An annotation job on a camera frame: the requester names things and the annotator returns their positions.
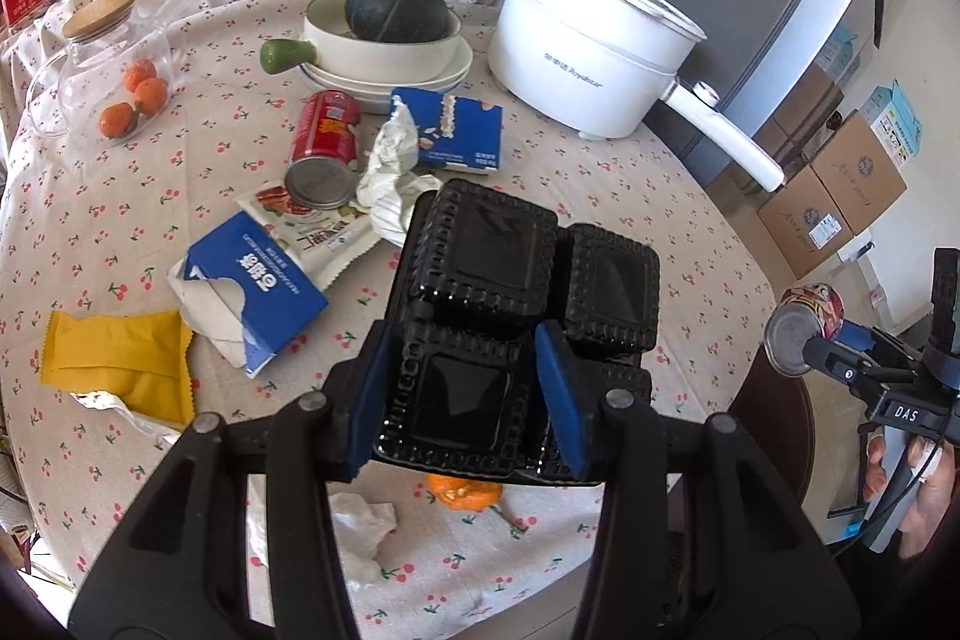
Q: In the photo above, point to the glass jar with wooden lid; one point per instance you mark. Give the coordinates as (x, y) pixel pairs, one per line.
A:
(90, 55)

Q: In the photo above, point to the white electric pot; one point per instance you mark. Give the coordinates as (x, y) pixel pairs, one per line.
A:
(570, 70)

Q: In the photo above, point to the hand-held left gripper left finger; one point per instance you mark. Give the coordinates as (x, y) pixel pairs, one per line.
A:
(371, 400)

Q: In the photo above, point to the small crumpled white tissue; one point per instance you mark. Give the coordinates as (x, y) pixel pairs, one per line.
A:
(360, 531)

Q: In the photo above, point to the crumpled white wrapper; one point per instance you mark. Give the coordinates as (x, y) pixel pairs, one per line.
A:
(105, 401)

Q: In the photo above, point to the blue tissue box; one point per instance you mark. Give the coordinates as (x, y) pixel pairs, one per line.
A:
(262, 287)

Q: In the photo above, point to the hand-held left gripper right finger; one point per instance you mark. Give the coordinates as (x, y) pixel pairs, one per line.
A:
(562, 400)

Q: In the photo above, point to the black plastic compartment tray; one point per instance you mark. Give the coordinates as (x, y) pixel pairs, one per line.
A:
(487, 250)

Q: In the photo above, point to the red drink can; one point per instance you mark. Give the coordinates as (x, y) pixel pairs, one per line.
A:
(322, 138)

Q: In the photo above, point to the blue and white carton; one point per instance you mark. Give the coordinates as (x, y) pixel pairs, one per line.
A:
(896, 123)

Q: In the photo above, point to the white nut snack packet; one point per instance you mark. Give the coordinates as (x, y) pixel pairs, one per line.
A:
(315, 235)

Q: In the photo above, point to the yellow snack packet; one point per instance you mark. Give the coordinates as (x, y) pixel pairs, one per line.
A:
(112, 355)

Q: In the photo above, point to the small orange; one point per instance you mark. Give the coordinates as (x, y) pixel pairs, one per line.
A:
(118, 120)
(141, 74)
(152, 94)

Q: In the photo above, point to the patterned drink can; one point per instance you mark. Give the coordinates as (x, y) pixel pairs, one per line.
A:
(791, 332)

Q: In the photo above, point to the person's right hand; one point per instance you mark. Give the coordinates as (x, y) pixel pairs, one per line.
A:
(937, 505)

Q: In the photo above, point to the dark green squash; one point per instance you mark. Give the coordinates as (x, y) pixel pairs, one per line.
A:
(394, 6)

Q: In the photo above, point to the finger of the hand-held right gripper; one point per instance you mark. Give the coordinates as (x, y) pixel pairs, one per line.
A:
(874, 340)
(844, 371)

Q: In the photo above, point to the blue drink carton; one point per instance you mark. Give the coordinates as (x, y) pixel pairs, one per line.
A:
(465, 134)

